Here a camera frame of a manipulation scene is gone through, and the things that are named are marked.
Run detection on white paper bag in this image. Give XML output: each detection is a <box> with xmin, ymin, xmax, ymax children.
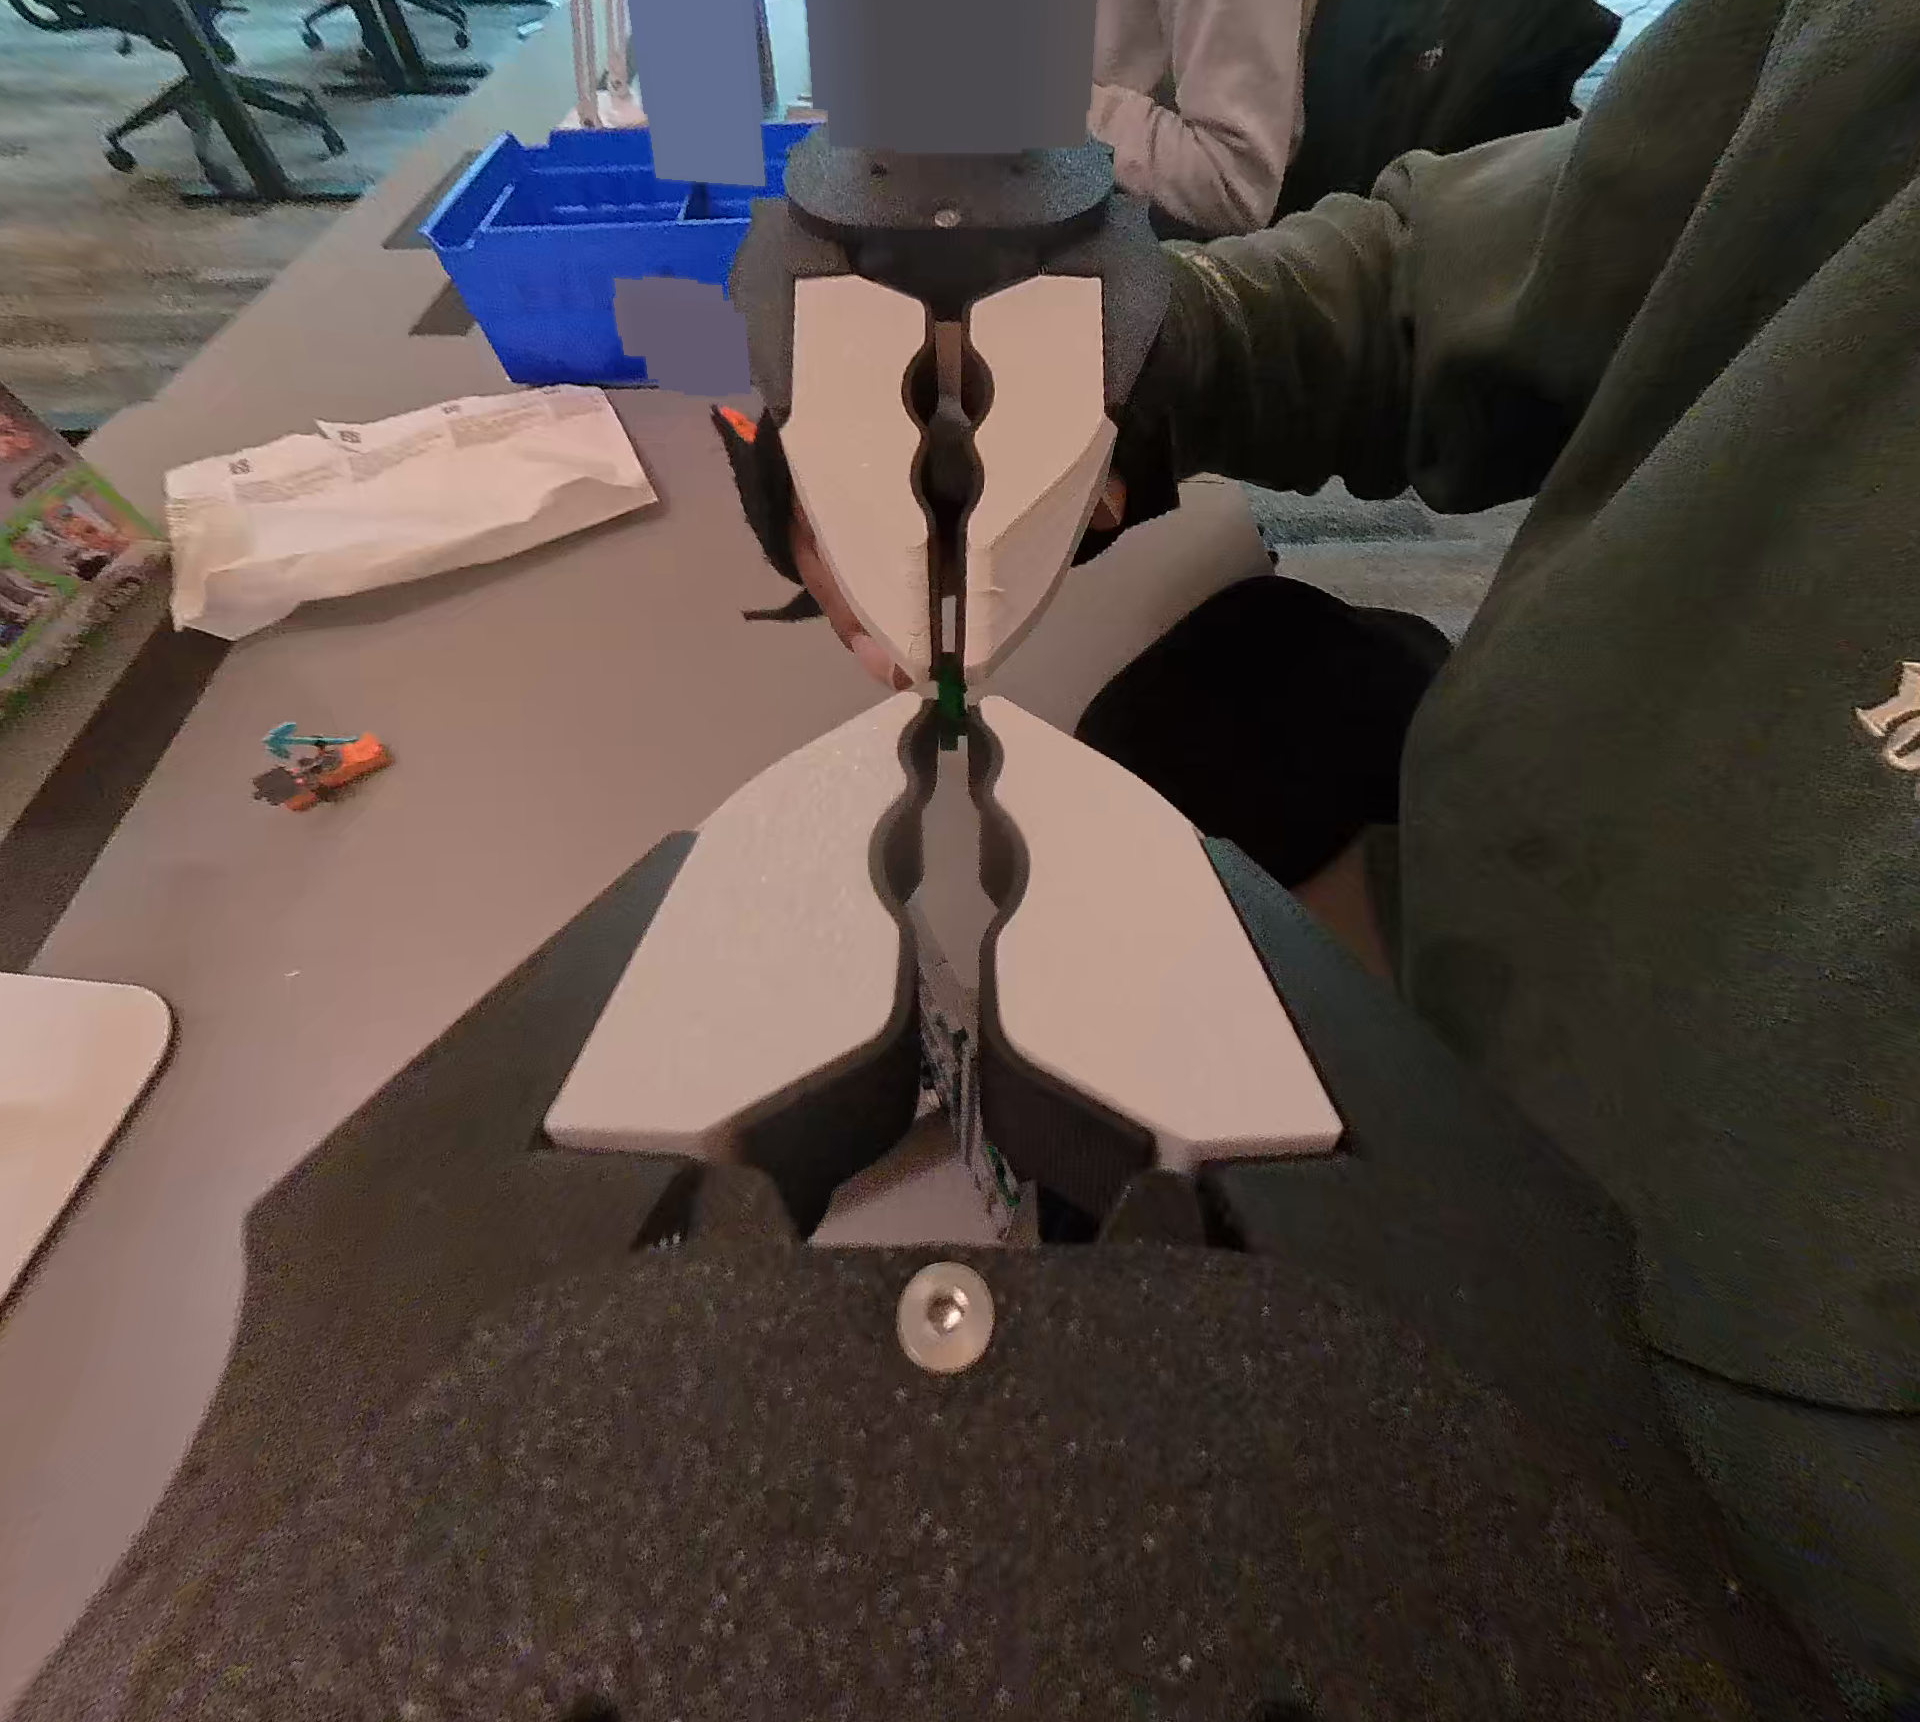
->
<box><xmin>162</xmin><ymin>384</ymin><xmax>661</xmax><ymax>643</ymax></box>

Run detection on grey brick build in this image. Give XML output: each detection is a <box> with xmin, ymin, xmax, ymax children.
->
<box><xmin>917</xmin><ymin>943</ymin><xmax>1038</xmax><ymax>1230</ymax></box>

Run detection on black mesh chair armrest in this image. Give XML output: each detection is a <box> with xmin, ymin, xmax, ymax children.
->
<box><xmin>1072</xmin><ymin>575</ymin><xmax>1458</xmax><ymax>892</ymax></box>

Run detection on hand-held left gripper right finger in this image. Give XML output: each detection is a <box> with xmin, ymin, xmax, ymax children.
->
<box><xmin>972</xmin><ymin>694</ymin><xmax>1347</xmax><ymax>1242</ymax></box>

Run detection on blue plastic bin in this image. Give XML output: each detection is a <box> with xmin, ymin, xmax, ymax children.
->
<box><xmin>419</xmin><ymin>117</ymin><xmax>819</xmax><ymax>391</ymax></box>

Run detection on white and wooden book stand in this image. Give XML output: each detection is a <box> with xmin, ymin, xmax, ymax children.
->
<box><xmin>0</xmin><ymin>973</ymin><xmax>179</xmax><ymax>1321</ymax></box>

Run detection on person's green sweatshirt torso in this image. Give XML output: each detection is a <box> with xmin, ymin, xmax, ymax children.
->
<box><xmin>1393</xmin><ymin>0</ymin><xmax>1920</xmax><ymax>1722</ymax></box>

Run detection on green toy brick set box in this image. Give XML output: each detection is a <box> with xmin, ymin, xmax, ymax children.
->
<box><xmin>0</xmin><ymin>379</ymin><xmax>169</xmax><ymax>720</ymax></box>

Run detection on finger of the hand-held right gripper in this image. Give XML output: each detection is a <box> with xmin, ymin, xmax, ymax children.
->
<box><xmin>953</xmin><ymin>277</ymin><xmax>1122</xmax><ymax>692</ymax></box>
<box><xmin>783</xmin><ymin>277</ymin><xmax>948</xmax><ymax>696</ymax></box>

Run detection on person's right hand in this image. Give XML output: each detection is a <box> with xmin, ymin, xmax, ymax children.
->
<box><xmin>793</xmin><ymin>522</ymin><xmax>917</xmax><ymax>692</ymax></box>

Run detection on another person's forearm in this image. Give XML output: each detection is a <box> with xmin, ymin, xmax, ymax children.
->
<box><xmin>1081</xmin><ymin>78</ymin><xmax>1291</xmax><ymax>241</ymax></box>

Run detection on small orange brick figure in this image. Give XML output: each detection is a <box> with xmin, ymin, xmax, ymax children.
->
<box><xmin>252</xmin><ymin>725</ymin><xmax>396</xmax><ymax>813</ymax></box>

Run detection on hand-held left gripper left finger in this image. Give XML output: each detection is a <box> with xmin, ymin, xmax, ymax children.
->
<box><xmin>540</xmin><ymin>692</ymin><xmax>924</xmax><ymax>1242</ymax></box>

